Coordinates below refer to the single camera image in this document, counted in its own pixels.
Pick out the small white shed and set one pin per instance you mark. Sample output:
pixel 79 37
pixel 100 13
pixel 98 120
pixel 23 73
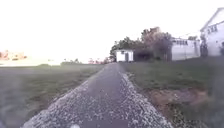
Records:
pixel 124 55

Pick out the grey asphalt path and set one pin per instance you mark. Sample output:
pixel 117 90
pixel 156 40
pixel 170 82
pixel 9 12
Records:
pixel 103 100

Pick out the tree clump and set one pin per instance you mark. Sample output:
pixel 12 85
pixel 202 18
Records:
pixel 146 45

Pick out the grass verge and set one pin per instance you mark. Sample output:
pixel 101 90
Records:
pixel 173 80

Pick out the grass field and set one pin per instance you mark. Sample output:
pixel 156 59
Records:
pixel 40 86

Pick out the white house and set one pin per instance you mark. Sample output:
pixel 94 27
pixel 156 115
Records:
pixel 215 33

